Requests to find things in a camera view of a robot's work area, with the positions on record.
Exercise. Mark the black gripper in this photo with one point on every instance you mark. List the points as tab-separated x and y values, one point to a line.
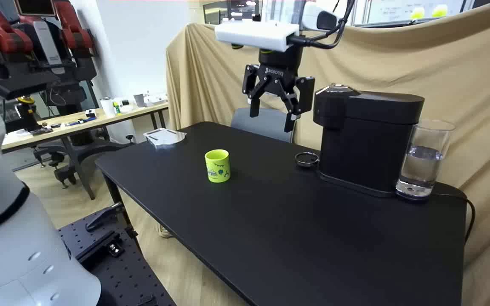
280	63

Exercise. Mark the green mug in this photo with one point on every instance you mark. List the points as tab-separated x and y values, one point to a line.
217	165

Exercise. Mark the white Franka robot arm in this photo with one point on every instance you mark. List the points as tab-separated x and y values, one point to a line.
12	248

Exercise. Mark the grey chair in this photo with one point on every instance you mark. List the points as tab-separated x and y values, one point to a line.
268	123

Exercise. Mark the small black cup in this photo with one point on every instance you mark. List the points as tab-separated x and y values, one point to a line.
307	158

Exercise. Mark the black coffee machine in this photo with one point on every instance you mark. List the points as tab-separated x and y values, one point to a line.
365	136

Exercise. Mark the beige backdrop cloth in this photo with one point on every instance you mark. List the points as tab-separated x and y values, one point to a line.
370	61

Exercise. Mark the white folded paper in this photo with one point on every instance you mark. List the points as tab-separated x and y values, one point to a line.
164	136

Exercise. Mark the glass of water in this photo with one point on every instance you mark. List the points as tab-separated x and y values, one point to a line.
423	162

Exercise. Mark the white cup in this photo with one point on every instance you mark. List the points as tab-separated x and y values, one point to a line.
108	107

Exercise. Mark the wooden desk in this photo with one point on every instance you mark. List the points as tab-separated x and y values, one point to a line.
81	123

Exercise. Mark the black office chair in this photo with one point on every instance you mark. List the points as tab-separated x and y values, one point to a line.
75	155

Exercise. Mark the red and black robot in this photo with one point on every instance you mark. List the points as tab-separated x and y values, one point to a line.
35	51

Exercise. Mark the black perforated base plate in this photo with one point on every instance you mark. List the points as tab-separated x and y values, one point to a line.
126	265

